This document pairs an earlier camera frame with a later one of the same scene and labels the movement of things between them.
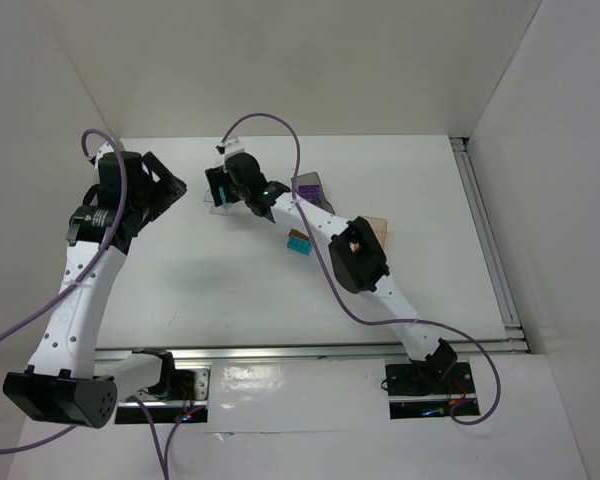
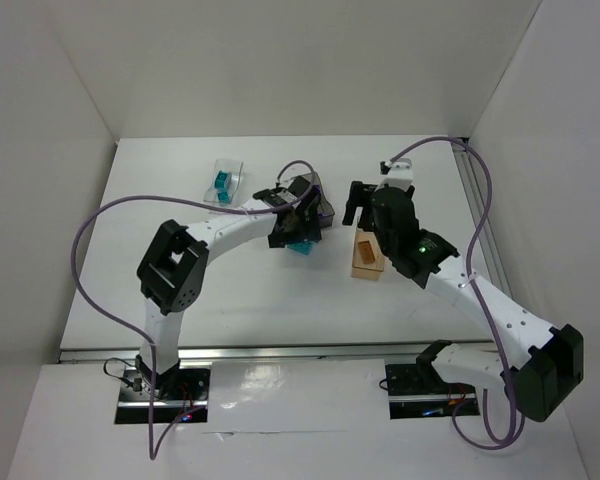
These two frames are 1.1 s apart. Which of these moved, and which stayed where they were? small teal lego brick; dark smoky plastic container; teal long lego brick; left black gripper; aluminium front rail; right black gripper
Moved: small teal lego brick; left black gripper; right black gripper
Stayed: dark smoky plastic container; aluminium front rail; teal long lego brick
